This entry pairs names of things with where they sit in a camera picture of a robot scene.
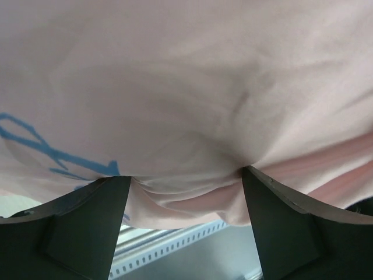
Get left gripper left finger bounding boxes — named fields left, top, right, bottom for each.
left=1, top=176, right=131, bottom=279

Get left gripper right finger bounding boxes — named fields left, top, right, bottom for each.
left=242, top=166, right=372, bottom=280

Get pink Journey pillow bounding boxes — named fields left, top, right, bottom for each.
left=1, top=1, right=372, bottom=229

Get white slotted cable duct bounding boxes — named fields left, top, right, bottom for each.
left=108, top=220, right=228, bottom=279

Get aluminium mounting rail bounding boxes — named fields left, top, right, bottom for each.
left=117, top=226, right=164, bottom=249

